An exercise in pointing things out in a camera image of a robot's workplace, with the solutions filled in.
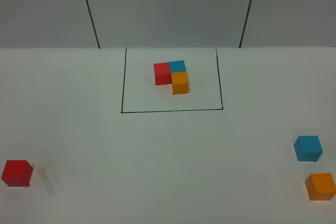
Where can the blue template cube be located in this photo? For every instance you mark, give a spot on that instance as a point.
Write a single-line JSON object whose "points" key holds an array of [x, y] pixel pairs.
{"points": [[177, 66]]}

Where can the orange template cube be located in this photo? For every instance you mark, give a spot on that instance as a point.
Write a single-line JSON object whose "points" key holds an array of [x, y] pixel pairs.
{"points": [[180, 83]]}

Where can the orange loose cube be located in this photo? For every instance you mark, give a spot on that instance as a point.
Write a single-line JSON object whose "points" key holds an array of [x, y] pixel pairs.
{"points": [[320, 186]]}

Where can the red template cube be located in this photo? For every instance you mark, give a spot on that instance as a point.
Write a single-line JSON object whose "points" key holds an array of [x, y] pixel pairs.
{"points": [[162, 73]]}

